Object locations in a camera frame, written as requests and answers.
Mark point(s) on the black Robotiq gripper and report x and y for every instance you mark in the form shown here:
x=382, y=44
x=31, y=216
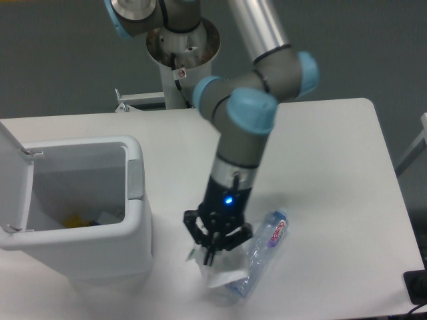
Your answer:
x=222, y=214

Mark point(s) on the clear plastic water bottle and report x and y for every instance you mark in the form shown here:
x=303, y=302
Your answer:
x=260, y=251

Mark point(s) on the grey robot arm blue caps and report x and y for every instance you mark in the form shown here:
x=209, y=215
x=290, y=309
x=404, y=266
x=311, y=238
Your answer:
x=241, y=109

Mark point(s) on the white trash can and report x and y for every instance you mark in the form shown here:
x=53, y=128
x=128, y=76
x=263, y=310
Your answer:
x=102, y=180

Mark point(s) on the yellow trash in can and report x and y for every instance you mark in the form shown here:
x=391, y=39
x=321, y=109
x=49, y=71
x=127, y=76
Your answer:
x=75, y=221

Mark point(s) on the black device at table edge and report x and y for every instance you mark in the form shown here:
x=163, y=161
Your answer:
x=415, y=282

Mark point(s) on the white pedestal base frame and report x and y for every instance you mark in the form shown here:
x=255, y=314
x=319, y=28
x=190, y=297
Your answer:
x=140, y=101

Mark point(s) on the white frame at right edge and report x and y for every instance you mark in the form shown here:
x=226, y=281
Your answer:
x=417, y=146

